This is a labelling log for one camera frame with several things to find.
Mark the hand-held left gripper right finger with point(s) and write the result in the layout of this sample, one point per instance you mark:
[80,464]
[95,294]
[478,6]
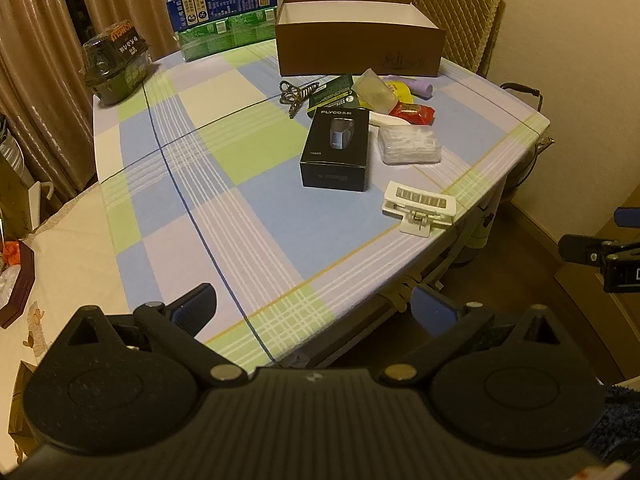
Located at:
[432,310]

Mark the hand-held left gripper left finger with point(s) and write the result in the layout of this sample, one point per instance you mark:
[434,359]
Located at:
[192,306]

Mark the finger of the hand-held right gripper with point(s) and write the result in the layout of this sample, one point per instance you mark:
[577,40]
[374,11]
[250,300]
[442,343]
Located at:
[580,250]
[627,217]

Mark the white hair clip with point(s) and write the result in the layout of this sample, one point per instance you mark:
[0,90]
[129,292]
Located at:
[417,222]

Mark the clear plastic floss pick box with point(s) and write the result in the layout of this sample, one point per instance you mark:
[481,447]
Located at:
[410,146]

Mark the red packet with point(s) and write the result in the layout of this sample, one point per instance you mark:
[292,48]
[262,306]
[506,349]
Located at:
[412,113]

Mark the black shaver box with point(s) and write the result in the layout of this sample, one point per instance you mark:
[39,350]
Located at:
[322,135]

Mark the purple tube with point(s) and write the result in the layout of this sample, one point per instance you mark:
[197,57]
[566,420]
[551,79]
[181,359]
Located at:
[421,89]

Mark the yellow pouch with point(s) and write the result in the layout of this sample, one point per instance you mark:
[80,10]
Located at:
[400,90]

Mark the translucent plastic cup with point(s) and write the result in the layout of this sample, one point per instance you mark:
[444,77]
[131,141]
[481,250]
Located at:
[375,91]

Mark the dark green card package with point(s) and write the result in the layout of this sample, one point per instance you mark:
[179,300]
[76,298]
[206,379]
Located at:
[334,88]

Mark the brown cardboard box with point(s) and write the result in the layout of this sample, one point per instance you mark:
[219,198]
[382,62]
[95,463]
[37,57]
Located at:
[350,55]

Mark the light wooden cabinet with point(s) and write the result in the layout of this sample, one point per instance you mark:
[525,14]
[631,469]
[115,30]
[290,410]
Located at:
[620,325]

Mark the beige embroidered cloth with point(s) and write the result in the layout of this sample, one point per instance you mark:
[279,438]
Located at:
[75,270]

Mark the blue fuzzy cloth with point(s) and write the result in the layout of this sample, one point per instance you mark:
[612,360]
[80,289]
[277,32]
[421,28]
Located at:
[620,420]

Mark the dark wooden tray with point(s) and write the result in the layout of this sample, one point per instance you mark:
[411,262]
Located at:
[22,287]

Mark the white paper bag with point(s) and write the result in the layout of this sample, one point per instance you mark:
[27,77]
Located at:
[40,205]

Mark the dark plastic-wrapped container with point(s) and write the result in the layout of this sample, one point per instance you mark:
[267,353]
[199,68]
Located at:
[115,70]

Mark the chair with quilted cover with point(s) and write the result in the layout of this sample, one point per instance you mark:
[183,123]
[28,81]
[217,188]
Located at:
[465,15]

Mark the beige curtain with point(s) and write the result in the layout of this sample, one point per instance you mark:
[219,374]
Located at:
[40,85]

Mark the green carton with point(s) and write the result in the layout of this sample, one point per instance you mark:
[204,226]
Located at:
[225,37]

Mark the blue carton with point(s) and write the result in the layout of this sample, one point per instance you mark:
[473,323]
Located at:
[220,7]

